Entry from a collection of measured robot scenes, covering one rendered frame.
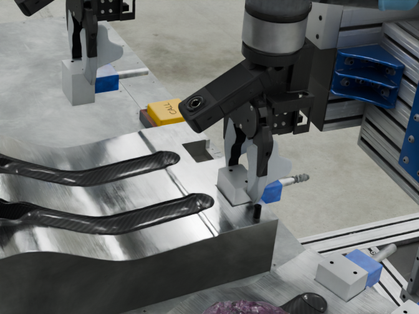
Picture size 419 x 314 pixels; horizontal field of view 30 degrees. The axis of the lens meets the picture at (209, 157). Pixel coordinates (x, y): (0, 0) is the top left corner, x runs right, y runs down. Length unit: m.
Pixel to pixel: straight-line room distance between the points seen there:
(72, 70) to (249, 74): 0.34
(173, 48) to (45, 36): 1.85
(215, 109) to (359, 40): 0.59
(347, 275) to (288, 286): 0.07
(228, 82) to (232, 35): 2.69
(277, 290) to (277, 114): 0.21
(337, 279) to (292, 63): 0.26
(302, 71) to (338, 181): 1.75
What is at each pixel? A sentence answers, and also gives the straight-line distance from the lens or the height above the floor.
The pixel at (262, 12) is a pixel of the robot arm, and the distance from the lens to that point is 0.90.
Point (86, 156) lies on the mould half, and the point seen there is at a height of 0.88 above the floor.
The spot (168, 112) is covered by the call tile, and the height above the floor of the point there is 0.84.
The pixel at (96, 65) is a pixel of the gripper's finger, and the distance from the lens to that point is 1.15.
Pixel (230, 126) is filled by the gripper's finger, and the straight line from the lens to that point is 1.02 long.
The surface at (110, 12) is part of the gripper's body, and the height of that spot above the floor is 1.05.
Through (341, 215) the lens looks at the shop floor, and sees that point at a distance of 2.54.
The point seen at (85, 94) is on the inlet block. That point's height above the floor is 0.92.
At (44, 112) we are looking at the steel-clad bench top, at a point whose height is 0.80.
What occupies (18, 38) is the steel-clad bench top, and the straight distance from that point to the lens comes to 1.65.
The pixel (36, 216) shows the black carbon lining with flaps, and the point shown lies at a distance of 0.95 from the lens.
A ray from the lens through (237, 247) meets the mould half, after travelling 1.01.
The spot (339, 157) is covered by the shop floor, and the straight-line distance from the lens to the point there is 2.83.
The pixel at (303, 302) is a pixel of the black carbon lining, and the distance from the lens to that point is 0.96.
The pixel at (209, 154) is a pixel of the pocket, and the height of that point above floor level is 0.87.
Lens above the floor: 1.50
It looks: 33 degrees down
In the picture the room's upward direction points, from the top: 5 degrees clockwise
